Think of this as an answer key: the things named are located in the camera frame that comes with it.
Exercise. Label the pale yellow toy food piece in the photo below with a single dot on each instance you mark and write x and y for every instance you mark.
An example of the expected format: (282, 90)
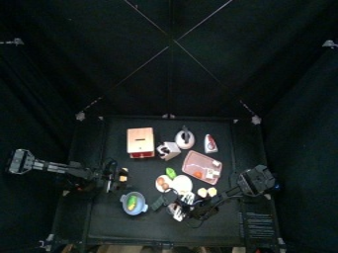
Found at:
(211, 191)
(202, 192)

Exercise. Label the yellow green toy corn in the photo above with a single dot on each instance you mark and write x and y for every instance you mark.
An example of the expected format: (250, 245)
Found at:
(131, 202)

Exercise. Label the plate with brown eggs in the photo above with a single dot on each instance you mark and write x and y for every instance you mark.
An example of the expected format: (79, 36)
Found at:
(162, 183)

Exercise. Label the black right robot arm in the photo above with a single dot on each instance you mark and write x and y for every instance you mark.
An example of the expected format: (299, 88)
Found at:
(251, 182)

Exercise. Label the white round plate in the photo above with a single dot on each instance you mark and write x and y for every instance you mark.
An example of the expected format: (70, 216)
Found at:
(182, 184)

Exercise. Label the small white block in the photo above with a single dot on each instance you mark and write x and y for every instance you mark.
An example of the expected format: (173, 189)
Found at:
(215, 163)

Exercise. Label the pink tray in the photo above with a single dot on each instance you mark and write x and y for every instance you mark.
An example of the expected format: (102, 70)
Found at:
(202, 166)

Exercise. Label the orange toy carrot piece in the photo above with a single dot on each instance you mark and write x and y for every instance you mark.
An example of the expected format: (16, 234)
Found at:
(198, 175)

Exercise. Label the white cube black marks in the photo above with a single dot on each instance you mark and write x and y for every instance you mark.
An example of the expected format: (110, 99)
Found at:
(169, 150)

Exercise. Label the wooden toy box red drawer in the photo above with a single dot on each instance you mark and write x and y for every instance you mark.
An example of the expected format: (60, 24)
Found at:
(140, 142)

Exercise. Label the grey metal frame bracket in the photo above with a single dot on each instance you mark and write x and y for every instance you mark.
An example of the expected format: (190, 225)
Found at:
(255, 119)
(329, 43)
(16, 42)
(167, 116)

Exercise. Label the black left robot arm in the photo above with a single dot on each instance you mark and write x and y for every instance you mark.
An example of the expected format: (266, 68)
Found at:
(56, 167)

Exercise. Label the dark grey toy utensil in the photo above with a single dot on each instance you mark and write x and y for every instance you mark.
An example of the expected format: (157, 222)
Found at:
(159, 203)

